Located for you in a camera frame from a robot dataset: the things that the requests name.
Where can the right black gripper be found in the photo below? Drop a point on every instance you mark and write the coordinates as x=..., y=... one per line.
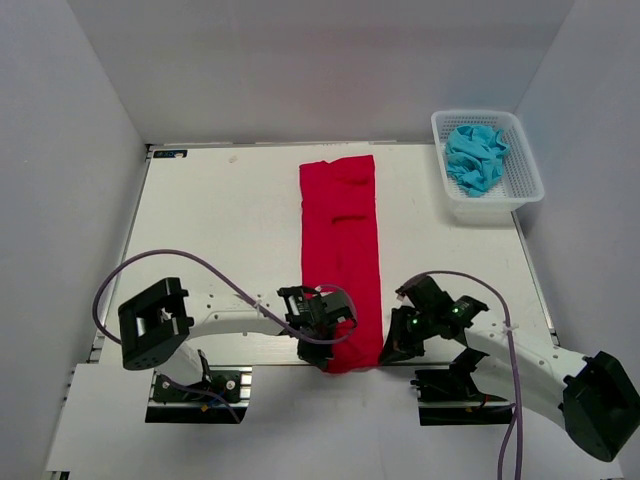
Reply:
x=399, y=346

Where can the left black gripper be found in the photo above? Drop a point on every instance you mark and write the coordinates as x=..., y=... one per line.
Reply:
x=316, y=355

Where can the red t-shirt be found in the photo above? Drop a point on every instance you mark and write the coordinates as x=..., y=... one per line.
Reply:
x=340, y=247

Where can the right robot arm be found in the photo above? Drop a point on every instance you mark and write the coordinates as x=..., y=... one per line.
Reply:
x=590, y=397

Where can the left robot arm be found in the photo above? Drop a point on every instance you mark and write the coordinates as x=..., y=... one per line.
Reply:
x=157, y=324

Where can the white plastic basket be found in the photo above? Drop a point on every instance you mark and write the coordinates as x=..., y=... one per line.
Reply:
x=520, y=184

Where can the blue t-shirt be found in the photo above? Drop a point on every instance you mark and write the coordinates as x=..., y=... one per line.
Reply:
x=475, y=157

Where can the blue table label sticker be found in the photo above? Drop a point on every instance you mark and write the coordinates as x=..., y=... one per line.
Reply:
x=170, y=154

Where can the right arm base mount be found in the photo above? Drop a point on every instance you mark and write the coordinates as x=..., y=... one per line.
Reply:
x=449, y=398

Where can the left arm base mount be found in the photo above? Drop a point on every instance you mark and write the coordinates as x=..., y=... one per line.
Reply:
x=223, y=399

